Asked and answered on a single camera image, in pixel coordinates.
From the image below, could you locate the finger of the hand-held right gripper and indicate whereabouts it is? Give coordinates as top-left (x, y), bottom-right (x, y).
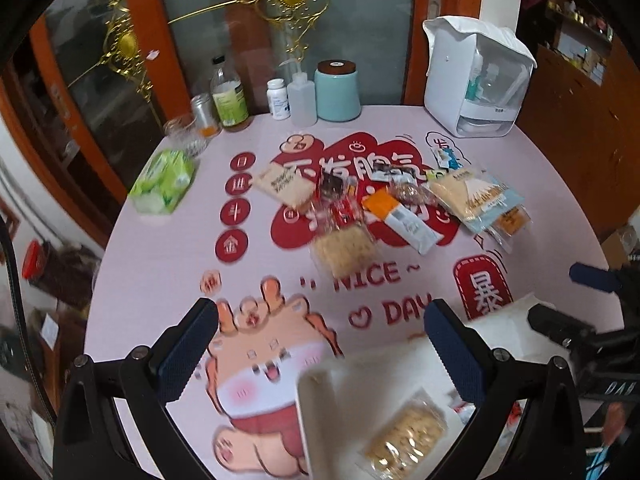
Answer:
top-left (569, 261), bottom-right (640, 295)
top-left (527, 305), bottom-right (597, 347)

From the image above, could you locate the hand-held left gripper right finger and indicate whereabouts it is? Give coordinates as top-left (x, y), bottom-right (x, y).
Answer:
top-left (422, 297), bottom-right (588, 480)

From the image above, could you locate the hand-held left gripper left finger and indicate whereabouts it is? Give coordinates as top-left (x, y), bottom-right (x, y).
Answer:
top-left (52, 297), bottom-right (221, 480)

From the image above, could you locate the clear cracker packet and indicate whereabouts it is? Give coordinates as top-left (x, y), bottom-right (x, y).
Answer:
top-left (357, 395), bottom-right (448, 478)
top-left (310, 225), bottom-right (378, 278)

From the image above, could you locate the white plastic tray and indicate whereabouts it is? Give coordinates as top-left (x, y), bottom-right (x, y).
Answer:
top-left (296, 294), bottom-right (573, 480)

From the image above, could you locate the large pale biscuit packet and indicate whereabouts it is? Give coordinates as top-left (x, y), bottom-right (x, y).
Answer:
top-left (429, 166), bottom-right (525, 235)

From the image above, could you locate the orange and white snack packet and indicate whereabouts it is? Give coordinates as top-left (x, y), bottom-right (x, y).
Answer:
top-left (362, 189), bottom-right (446, 255)

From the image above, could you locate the clear walnut candy packet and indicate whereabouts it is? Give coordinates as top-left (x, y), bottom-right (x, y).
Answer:
top-left (387, 180), bottom-right (431, 208)

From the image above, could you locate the red pastry packet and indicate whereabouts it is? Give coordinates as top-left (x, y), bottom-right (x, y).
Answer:
top-left (312, 195), bottom-right (368, 233)

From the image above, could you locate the beige snack packet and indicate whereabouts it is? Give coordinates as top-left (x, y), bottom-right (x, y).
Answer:
top-left (250, 157), bottom-right (318, 208)

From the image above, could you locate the dark chocolate packet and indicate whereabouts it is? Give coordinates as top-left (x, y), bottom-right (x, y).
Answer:
top-left (317, 170), bottom-right (351, 198)

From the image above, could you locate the cardboard box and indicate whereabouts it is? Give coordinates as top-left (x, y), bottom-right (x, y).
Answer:
top-left (600, 225), bottom-right (640, 266)

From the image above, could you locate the small orange snack packet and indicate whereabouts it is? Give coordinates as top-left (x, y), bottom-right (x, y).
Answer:
top-left (492, 205), bottom-right (533, 253)

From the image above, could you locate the green tissue pack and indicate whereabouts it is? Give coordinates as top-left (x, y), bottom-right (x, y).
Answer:
top-left (129, 149), bottom-right (196, 216)

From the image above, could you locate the red box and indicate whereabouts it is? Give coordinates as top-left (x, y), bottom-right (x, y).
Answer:
top-left (22, 240), bottom-right (43, 281)

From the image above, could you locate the small blue snack packet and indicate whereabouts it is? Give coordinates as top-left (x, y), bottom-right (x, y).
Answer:
top-left (435, 142), bottom-right (466, 171)

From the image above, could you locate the dark flat snack packet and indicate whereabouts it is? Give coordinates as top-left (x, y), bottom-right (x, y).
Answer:
top-left (372, 162), bottom-right (418, 183)

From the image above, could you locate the clear glass cup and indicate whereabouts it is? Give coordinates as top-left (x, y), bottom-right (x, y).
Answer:
top-left (164, 115), bottom-right (208, 158)

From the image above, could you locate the small metal lid jar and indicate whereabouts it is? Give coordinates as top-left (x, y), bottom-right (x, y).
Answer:
top-left (191, 94), bottom-right (222, 137)

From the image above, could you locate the white countertop appliance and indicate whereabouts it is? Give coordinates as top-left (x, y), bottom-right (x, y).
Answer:
top-left (422, 16), bottom-right (538, 138)

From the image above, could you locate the green label glass bottle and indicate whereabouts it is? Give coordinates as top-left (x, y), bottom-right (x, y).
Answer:
top-left (210, 56), bottom-right (250, 132)

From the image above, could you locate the wooden shelf with clutter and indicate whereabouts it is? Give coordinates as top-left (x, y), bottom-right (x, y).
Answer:
top-left (545, 0), bottom-right (616, 86)

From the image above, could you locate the white pill bottle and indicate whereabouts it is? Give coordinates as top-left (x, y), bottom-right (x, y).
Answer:
top-left (266, 79), bottom-right (292, 121)

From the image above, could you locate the white squeeze bottle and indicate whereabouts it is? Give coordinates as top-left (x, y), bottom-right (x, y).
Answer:
top-left (285, 57), bottom-right (318, 128)

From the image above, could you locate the teal canister with brown lid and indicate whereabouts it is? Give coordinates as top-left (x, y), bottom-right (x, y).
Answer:
top-left (314, 59), bottom-right (362, 122)

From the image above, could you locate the wooden glass door cabinet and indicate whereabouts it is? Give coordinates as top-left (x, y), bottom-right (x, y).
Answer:
top-left (0, 0), bottom-right (483, 241)

